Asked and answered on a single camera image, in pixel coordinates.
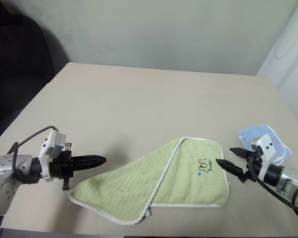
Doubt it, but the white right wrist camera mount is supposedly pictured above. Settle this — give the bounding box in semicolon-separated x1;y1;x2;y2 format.
252;133;277;180

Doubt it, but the white door panel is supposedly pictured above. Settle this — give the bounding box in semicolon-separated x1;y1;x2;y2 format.
257;0;298;115

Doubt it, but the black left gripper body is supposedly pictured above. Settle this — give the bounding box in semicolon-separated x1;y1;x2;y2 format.
49;142;74;191

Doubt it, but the green towel with white trim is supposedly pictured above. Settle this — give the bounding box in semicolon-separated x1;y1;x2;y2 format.
66;135;231;226

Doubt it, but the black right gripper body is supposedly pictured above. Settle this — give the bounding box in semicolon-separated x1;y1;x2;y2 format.
239;146;266;184

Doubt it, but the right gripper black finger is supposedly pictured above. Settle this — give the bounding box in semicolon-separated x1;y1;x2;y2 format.
228;147;252;160
215;159;247;178

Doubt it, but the dark upholstered chair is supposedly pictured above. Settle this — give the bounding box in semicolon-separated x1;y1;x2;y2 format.
0;0;72;149

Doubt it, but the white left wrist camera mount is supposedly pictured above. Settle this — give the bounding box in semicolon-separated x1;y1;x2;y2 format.
38;130;67;183

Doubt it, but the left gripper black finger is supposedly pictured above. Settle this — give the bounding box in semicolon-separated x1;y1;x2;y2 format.
72;160;107;173
72;154;107;165

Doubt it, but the blue cloth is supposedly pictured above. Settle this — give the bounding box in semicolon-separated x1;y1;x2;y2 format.
237;124;293;166

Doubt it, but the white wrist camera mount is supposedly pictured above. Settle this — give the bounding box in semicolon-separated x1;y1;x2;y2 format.
38;130;67;183
252;133;277;180

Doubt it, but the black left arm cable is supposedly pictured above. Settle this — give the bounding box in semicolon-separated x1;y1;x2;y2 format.
8;125;59;183

